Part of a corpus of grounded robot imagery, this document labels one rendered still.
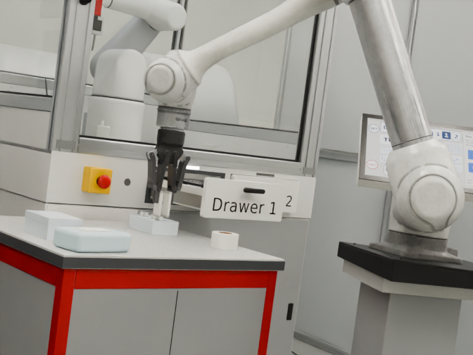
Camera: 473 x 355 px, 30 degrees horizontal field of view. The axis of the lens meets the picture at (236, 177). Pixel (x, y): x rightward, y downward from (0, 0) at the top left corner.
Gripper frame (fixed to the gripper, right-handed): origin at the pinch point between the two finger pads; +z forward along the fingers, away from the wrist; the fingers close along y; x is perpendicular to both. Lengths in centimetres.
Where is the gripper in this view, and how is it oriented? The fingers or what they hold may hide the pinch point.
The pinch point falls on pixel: (162, 203)
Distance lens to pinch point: 240.0
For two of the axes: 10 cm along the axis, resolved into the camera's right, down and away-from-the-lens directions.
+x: -6.0, -1.2, 7.9
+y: 7.9, 0.8, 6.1
